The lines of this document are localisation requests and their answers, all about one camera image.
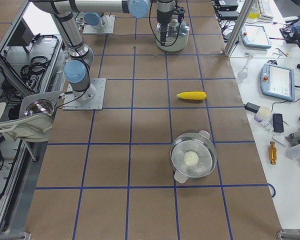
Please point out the blue teach pendant far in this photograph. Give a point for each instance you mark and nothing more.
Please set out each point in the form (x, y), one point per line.
(255, 36)

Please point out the blue teach pendant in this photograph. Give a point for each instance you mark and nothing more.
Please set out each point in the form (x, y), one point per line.
(255, 36)
(277, 82)

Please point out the aluminium frame post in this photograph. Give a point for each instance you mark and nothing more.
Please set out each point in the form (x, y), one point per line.
(243, 15)

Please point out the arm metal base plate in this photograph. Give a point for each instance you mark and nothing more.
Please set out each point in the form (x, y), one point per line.
(91, 99)
(105, 26)

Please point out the blue teach pendant near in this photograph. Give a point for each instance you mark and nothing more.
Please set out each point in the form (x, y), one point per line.
(277, 82)

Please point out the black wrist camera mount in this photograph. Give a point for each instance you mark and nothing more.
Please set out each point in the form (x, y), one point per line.
(179, 11)

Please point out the black power adapter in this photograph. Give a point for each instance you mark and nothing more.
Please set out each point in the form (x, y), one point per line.
(251, 107)

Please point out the white pot with steel rim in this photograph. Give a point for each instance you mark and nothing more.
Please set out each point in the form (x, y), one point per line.
(175, 40)

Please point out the scissors with black handles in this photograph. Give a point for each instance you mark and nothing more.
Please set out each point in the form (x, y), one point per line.
(272, 62)

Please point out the yellow toy corn cob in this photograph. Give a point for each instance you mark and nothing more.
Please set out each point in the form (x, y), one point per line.
(192, 95)

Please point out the white steamed bun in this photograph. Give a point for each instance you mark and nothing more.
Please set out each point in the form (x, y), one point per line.
(191, 158)

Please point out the white paper cup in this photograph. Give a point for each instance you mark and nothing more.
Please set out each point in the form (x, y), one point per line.
(262, 113)

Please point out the gold brass fitting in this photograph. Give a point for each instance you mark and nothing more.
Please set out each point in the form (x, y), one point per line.
(272, 153)

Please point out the glass pot lid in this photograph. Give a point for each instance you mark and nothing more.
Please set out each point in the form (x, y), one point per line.
(173, 29)

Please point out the steel bowl on chair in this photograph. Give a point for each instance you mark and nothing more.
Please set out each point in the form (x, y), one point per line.
(44, 106)

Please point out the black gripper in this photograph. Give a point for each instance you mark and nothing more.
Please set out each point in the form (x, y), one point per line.
(162, 15)

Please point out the black phone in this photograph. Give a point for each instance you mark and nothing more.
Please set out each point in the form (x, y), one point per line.
(278, 123)

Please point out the steel steamer pot with bun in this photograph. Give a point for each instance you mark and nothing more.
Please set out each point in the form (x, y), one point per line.
(200, 143)

